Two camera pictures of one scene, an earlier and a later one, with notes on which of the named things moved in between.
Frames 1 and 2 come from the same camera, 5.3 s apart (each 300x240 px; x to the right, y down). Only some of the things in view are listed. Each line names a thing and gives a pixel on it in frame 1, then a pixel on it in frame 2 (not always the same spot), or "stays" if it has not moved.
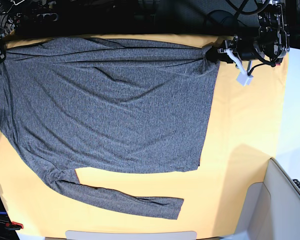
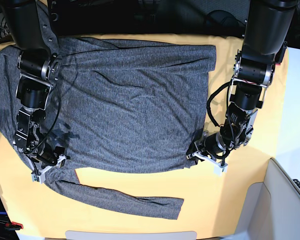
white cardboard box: [273, 209] stays
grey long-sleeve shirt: [109, 105] stays
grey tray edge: [95, 235] stays
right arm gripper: [243, 49] → [213, 145]
